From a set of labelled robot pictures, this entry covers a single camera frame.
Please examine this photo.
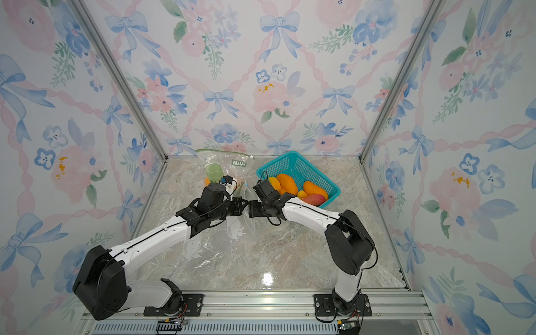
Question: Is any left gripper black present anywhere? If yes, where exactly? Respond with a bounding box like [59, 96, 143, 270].
[211, 195, 248, 222]

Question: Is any small yellow mango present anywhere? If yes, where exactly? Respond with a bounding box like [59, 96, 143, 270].
[268, 177, 281, 191]

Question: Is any clear zip-top bag green print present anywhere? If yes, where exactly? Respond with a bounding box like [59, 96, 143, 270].
[196, 149, 255, 198]

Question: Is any red green mango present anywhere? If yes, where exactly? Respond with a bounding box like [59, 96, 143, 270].
[301, 194, 326, 207]

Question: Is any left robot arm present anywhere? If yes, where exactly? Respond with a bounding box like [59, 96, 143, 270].
[73, 183, 248, 320]

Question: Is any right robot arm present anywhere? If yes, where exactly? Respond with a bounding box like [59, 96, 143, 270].
[248, 180, 378, 315]

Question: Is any long orange mango front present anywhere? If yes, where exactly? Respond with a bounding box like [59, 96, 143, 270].
[303, 181, 329, 200]

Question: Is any teal plastic basket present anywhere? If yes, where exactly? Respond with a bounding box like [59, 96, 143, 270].
[256, 152, 341, 209]

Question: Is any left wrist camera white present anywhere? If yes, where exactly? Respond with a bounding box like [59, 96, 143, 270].
[221, 175, 239, 195]

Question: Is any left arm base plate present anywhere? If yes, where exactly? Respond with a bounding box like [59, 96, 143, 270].
[143, 293, 205, 317]

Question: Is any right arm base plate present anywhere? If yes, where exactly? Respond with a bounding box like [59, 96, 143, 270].
[314, 293, 373, 317]

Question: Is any aluminium frame rail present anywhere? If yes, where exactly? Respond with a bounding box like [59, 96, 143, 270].
[73, 289, 439, 334]

